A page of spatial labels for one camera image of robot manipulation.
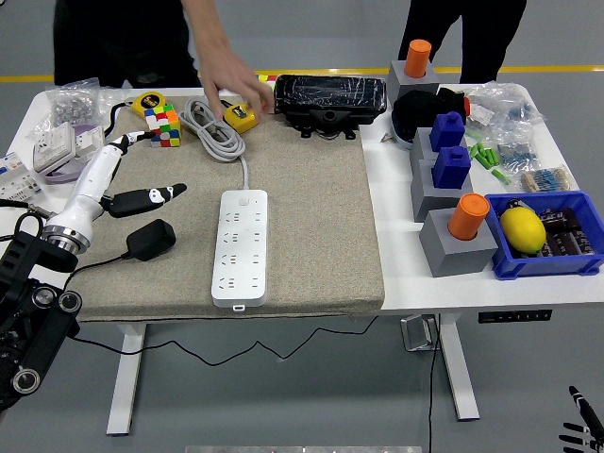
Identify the silver metal bracket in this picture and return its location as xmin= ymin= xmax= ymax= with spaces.
xmin=400 ymin=314 xmax=441 ymax=353

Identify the black plug adapter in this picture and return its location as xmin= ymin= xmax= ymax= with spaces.
xmin=126 ymin=218 xmax=177 ymax=262

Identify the person's left hand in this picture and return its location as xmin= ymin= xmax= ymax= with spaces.
xmin=200 ymin=44 xmax=276 ymax=120

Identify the black lanyard cord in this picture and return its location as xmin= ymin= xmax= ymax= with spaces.
xmin=104 ymin=100 xmax=138 ymax=139

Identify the clear bag of blue resistors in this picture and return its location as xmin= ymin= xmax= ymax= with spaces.
xmin=490 ymin=129 xmax=542 ymax=174
xmin=464 ymin=80 xmax=548 ymax=129

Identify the black film-wrapped device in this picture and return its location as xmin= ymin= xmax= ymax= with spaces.
xmin=273 ymin=74 xmax=389 ymax=141

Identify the white power strip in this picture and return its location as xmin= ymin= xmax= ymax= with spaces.
xmin=210 ymin=189 xmax=269 ymax=313

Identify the grey block with square hole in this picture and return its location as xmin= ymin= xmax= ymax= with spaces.
xmin=409 ymin=126 xmax=468 ymax=178
xmin=410 ymin=159 xmax=475 ymax=223

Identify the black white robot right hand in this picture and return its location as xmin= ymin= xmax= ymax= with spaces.
xmin=559 ymin=385 xmax=604 ymax=453

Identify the blue stepped block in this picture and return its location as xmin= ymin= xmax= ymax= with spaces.
xmin=428 ymin=111 xmax=466 ymax=153
xmin=431 ymin=145 xmax=472 ymax=191

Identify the yellow tape measure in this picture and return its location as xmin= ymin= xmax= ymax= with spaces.
xmin=130 ymin=91 xmax=167 ymax=119
xmin=222 ymin=101 xmax=261 ymax=133

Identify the black cap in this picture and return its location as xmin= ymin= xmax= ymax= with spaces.
xmin=391 ymin=87 xmax=468 ymax=151

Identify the black hanging cable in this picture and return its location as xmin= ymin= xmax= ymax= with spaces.
xmin=427 ymin=314 xmax=443 ymax=453

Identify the white power strip cable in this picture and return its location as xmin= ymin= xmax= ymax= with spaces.
xmin=178 ymin=95 xmax=251 ymax=193

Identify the black table control panel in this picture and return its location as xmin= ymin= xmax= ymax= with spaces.
xmin=478 ymin=309 xmax=553 ymax=325

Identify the orange cylinder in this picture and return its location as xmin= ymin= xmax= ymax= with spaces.
xmin=446 ymin=192 xmax=491 ymax=243
xmin=404 ymin=39 xmax=433 ymax=79

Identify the grey-brown mat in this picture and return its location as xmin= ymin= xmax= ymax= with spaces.
xmin=62 ymin=96 xmax=386 ymax=322

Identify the clear bag of screws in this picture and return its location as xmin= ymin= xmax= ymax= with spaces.
xmin=27 ymin=77 xmax=128 ymax=143

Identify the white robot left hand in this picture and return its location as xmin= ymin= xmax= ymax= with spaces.
xmin=46 ymin=130 xmax=189 ymax=244

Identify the white wall socket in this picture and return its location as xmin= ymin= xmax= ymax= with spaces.
xmin=73 ymin=125 xmax=106 ymax=159
xmin=32 ymin=121 xmax=76 ymax=174

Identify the yellow lemon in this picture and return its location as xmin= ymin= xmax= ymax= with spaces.
xmin=499 ymin=207 xmax=547 ymax=252

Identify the clear bag of taped resistors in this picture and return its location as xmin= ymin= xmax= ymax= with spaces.
xmin=518 ymin=164 xmax=579 ymax=193

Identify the person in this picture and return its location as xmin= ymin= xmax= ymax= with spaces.
xmin=54 ymin=0 xmax=204 ymax=90
xmin=398 ymin=0 xmax=528 ymax=85

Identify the grey block with round hole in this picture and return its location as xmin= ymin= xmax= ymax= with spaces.
xmin=418 ymin=207 xmax=499 ymax=278
xmin=386 ymin=59 xmax=441 ymax=103

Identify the thin black adapter cord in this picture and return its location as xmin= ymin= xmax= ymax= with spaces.
xmin=60 ymin=254 xmax=381 ymax=367

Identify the white circuit breaker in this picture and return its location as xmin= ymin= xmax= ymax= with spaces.
xmin=0 ymin=153 xmax=42 ymax=202

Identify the white table leg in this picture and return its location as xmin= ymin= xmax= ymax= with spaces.
xmin=436 ymin=313 xmax=481 ymax=422
xmin=106 ymin=323 xmax=146 ymax=436

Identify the blue plastic bin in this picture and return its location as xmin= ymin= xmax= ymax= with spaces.
xmin=484 ymin=190 xmax=604 ymax=280

